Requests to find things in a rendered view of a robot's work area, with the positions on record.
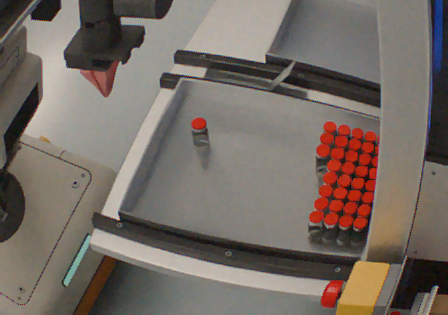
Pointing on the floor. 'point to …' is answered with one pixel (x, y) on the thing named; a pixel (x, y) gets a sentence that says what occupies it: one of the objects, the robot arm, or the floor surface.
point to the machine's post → (401, 113)
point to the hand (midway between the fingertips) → (107, 89)
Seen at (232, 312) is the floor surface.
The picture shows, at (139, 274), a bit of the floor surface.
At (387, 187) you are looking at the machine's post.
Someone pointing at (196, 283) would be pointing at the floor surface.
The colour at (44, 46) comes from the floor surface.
